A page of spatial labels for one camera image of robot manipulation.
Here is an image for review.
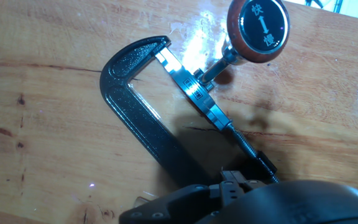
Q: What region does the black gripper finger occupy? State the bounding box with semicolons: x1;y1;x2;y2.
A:
219;170;266;192
119;182;244;224

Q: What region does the black C-clamp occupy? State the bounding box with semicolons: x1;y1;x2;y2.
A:
99;35;281;189

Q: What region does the chrome lever with brown knob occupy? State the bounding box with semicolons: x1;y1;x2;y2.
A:
194;0;291;91

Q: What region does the glossy wooden board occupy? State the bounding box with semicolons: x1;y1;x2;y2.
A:
0;0;358;224

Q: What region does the wooden handled claw hammer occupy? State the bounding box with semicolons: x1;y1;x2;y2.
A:
134;195;155;208

